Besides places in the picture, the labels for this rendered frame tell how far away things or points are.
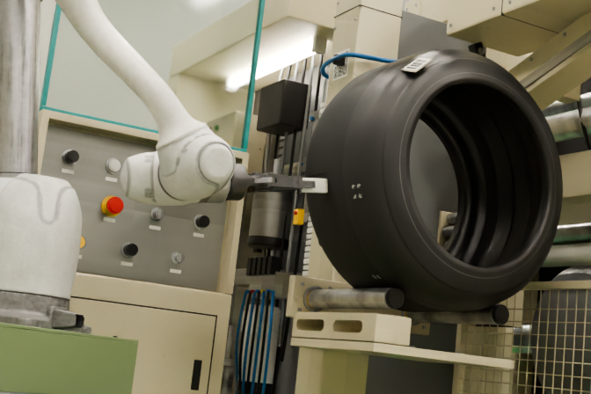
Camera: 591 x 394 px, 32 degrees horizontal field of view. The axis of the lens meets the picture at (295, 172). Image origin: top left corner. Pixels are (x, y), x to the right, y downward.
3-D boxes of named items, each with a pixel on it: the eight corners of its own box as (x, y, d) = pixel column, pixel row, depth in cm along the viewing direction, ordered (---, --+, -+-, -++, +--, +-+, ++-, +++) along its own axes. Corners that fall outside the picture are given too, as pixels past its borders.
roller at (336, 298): (302, 292, 243) (318, 287, 245) (308, 310, 243) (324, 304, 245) (384, 290, 212) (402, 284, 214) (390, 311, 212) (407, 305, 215)
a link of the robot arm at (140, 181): (187, 209, 209) (213, 203, 198) (113, 207, 202) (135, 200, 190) (186, 156, 211) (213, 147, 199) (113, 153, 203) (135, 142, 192)
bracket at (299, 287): (284, 317, 242) (288, 274, 244) (423, 335, 260) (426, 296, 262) (291, 317, 240) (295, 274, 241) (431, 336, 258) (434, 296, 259)
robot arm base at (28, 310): (41, 327, 168) (47, 294, 169) (-55, 318, 179) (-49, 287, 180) (112, 337, 184) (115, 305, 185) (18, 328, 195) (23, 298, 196)
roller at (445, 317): (400, 312, 255) (411, 300, 257) (411, 325, 256) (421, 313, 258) (490, 314, 225) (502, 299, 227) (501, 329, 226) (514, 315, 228)
